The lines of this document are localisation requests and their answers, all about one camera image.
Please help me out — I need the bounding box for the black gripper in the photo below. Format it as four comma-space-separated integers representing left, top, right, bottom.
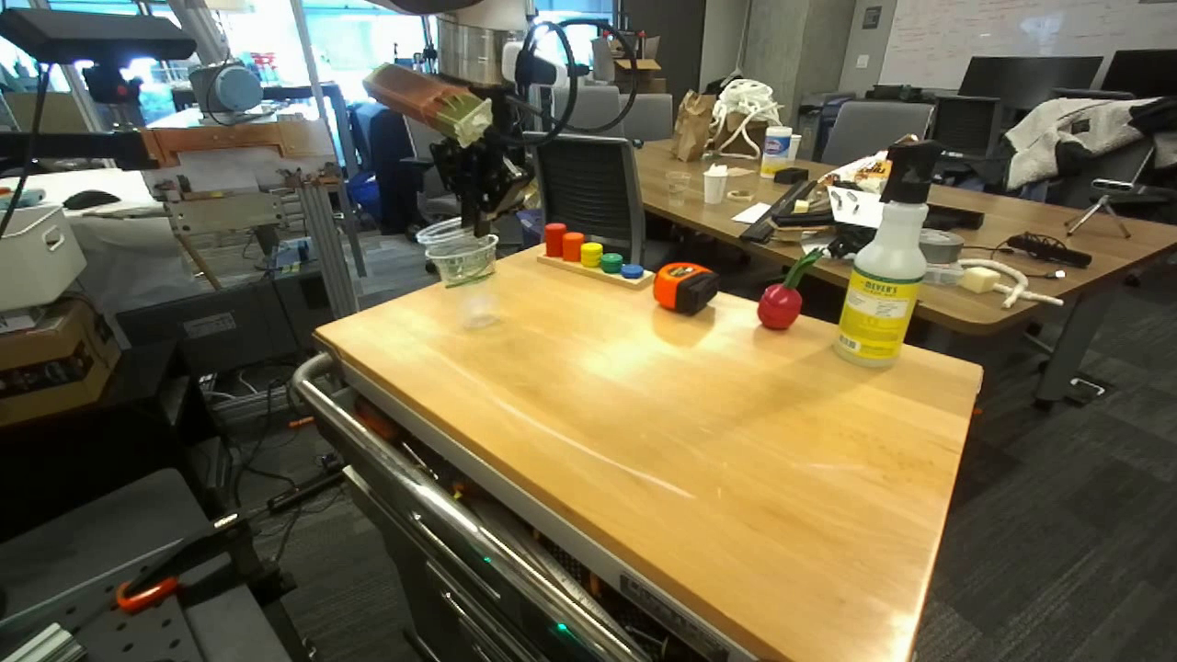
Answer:
430, 113, 540, 241

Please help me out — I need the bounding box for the clear plastic cup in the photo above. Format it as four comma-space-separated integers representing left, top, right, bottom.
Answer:
414, 216, 500, 284
427, 234, 507, 331
414, 219, 500, 295

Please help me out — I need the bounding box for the grey office chair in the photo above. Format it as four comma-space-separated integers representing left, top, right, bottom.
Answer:
537, 130, 648, 270

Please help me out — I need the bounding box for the orange brown box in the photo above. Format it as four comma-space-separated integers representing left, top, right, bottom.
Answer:
364, 64, 496, 152

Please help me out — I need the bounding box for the orange black tape measure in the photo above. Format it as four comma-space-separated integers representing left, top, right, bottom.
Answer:
652, 256, 725, 320

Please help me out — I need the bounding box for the brown paper bag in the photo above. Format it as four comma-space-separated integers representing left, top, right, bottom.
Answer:
668, 88, 720, 165

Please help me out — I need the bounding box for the wooden side table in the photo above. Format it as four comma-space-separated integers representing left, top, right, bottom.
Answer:
139, 107, 364, 325

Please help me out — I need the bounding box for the white wipes canister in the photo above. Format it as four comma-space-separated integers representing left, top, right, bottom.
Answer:
757, 120, 801, 185

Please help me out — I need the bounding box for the red toy pepper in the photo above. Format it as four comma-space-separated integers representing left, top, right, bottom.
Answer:
754, 250, 826, 335

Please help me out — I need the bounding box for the grey metal tool cart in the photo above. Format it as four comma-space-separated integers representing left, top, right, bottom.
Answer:
285, 348, 765, 662

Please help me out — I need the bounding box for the white yellow spray bottle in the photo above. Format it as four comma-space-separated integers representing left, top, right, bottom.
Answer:
836, 136, 941, 369

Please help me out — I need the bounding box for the cardboard box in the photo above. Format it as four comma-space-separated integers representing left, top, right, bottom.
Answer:
0, 298, 130, 429

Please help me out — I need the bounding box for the orange clamp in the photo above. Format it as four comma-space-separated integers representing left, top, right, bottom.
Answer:
112, 575, 185, 619

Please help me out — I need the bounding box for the black computer monitor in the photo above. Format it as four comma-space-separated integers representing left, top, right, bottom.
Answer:
956, 50, 1112, 130

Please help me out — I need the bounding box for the flat black remote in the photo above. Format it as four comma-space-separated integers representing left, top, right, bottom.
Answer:
1002, 232, 1096, 271

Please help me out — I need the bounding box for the white jacket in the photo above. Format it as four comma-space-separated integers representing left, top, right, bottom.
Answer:
1002, 92, 1163, 192

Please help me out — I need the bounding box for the long wooden office desk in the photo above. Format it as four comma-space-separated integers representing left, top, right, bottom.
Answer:
636, 136, 1177, 407

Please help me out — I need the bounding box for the black cable loop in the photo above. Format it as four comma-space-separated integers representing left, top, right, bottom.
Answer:
511, 16, 616, 141

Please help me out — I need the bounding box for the chrome cart handle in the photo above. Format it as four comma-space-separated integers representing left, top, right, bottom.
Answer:
285, 348, 648, 662

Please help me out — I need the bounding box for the white cable bundle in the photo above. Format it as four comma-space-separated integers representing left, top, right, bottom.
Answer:
953, 252, 1066, 314

